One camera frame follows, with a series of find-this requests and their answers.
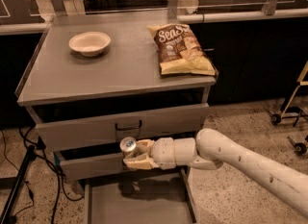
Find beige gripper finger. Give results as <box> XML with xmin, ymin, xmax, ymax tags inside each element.
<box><xmin>123</xmin><ymin>155</ymin><xmax>157</xmax><ymax>170</ymax></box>
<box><xmin>136</xmin><ymin>139</ymin><xmax>154</xmax><ymax>156</ymax></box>

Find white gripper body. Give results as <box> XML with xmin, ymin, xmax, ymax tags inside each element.
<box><xmin>149</xmin><ymin>137</ymin><xmax>224</xmax><ymax>171</ymax></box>

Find silver redbull can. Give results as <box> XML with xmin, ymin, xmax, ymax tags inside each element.
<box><xmin>119</xmin><ymin>137</ymin><xmax>137</xmax><ymax>155</ymax></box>

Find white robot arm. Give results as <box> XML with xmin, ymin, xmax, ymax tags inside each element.
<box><xmin>120</xmin><ymin>128</ymin><xmax>308</xmax><ymax>217</ymax></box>

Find grey open bottom drawer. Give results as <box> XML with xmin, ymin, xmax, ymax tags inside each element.
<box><xmin>84</xmin><ymin>167</ymin><xmax>199</xmax><ymax>224</ymax></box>

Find grey top drawer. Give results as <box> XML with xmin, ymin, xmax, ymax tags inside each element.
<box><xmin>37</xmin><ymin>103</ymin><xmax>208</xmax><ymax>151</ymax></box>

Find grey middle drawer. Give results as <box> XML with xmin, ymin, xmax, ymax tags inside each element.
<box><xmin>54</xmin><ymin>141</ymin><xmax>200</xmax><ymax>182</ymax></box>

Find grey metal drawer cabinet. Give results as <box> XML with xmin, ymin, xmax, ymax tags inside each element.
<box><xmin>14</xmin><ymin>9</ymin><xmax>219</xmax><ymax>224</ymax></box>

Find brown yellow chip bag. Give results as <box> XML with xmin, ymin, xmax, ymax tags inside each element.
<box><xmin>147</xmin><ymin>23</ymin><xmax>216</xmax><ymax>76</ymax></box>

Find white paper bowl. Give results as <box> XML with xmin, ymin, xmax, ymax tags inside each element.
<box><xmin>68</xmin><ymin>32</ymin><xmax>111</xmax><ymax>57</ymax></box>

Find black caster wheel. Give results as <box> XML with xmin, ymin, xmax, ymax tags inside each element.
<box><xmin>288</xmin><ymin>137</ymin><xmax>307</xmax><ymax>156</ymax></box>

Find yellow wheeled cart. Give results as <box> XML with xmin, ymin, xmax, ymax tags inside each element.
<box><xmin>269</xmin><ymin>61</ymin><xmax>308</xmax><ymax>126</ymax></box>

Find black tripod leg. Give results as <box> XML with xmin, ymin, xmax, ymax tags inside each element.
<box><xmin>0</xmin><ymin>145</ymin><xmax>35</xmax><ymax>224</ymax></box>

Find black floor cables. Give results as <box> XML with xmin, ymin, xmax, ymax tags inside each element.
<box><xmin>0</xmin><ymin>125</ymin><xmax>85</xmax><ymax>224</ymax></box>

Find white horizontal rail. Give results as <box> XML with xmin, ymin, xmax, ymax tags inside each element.
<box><xmin>177</xmin><ymin>9</ymin><xmax>308</xmax><ymax>24</ymax></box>

